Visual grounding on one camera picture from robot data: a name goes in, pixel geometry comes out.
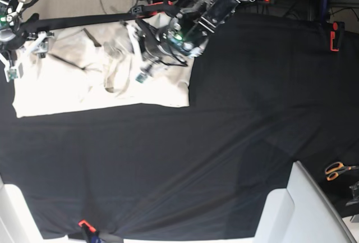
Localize orange black clamp top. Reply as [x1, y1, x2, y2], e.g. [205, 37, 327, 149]
[130, 2, 176, 17]

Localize orange black clamp bottom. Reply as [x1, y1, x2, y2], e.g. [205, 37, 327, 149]
[77, 219, 123, 243]

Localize white base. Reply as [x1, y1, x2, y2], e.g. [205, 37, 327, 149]
[1, 182, 69, 242]
[254, 161, 356, 243]

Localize black table cloth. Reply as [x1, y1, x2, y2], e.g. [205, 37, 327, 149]
[1, 13, 358, 241]

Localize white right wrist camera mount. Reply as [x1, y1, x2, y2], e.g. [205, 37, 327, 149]
[1, 31, 54, 82]

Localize black device right edge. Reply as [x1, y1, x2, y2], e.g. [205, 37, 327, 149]
[346, 181, 359, 207]

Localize cream white T-shirt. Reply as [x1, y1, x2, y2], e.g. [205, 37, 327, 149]
[12, 22, 194, 118]

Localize orange black clamp right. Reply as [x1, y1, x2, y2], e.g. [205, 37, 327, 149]
[329, 21, 345, 52]

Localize orange black clamp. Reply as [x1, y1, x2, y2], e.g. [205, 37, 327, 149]
[130, 2, 176, 17]
[77, 219, 123, 243]
[329, 21, 345, 52]

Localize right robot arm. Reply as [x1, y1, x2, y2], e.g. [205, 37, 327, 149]
[1, 0, 39, 60]

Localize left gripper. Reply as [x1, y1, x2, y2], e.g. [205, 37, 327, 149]
[136, 20, 171, 60]

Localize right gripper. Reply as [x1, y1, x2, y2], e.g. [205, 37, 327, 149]
[1, 13, 49, 58]

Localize orange handled scissors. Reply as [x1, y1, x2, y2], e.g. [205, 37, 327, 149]
[324, 162, 358, 181]

